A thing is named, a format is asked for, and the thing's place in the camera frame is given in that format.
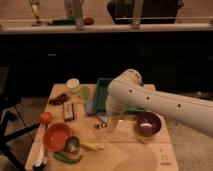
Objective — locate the green plastic tray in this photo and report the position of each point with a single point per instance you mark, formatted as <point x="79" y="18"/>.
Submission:
<point x="101" y="95"/>

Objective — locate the black box on shelf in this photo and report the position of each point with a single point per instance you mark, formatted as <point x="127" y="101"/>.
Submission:
<point x="153" y="11"/>

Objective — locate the red tomato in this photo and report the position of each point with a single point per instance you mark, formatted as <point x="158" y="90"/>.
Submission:
<point x="45" y="118"/>

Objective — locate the green and red object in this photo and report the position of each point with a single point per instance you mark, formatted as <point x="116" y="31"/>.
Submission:
<point x="59" y="22"/>

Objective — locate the black whiteboard eraser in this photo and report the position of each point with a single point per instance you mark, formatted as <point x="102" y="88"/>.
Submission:
<point x="68" y="111"/>

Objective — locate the blue sponge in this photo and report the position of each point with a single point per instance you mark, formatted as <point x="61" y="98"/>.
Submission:
<point x="90" y="108"/>

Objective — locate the grey blue cloth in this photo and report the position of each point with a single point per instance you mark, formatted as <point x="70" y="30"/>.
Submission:
<point x="102" y="116"/>

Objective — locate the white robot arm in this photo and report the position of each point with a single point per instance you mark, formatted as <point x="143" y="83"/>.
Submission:
<point x="127" y="89"/>

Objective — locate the black chair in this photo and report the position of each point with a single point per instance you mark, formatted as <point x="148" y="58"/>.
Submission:
<point x="9" y="112"/>

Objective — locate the dark purple bowl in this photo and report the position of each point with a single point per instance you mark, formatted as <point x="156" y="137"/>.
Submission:
<point x="148" y="124"/>

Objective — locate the light green cup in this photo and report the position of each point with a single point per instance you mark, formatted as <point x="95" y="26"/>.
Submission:
<point x="84" y="93"/>

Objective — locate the yellow banana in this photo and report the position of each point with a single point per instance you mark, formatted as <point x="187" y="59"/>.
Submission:
<point x="93" y="146"/>

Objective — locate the white round container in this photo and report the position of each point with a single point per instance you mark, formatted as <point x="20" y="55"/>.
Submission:
<point x="73" y="85"/>

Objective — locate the metal spoon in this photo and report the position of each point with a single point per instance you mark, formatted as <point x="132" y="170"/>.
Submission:
<point x="100" y="125"/>

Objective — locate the orange plastic bowl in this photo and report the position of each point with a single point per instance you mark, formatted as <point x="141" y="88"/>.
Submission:
<point x="56" y="135"/>

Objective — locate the dark red grape bunch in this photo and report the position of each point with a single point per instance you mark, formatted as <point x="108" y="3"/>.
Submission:
<point x="59" y="100"/>

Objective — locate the green chili pepper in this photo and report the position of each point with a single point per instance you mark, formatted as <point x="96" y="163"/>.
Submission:
<point x="61" y="157"/>

